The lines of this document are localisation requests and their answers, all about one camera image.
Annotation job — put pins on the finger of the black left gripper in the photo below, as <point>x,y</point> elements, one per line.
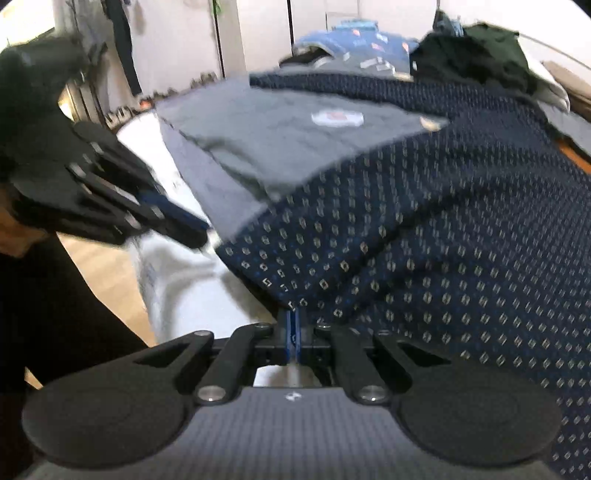
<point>124,181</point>

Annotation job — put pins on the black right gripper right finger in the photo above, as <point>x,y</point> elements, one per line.
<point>466,414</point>

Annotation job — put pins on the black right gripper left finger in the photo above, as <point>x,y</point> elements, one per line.
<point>126,410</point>

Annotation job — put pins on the navy patterned garment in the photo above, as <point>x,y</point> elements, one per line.
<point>475,238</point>

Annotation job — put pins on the grey quilted fish-print blanket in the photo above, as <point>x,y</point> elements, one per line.
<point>239,148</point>

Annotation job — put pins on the blue patterned pillow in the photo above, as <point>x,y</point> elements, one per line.
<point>358,47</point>

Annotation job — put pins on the dark green garment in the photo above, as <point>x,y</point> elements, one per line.
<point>483,55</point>

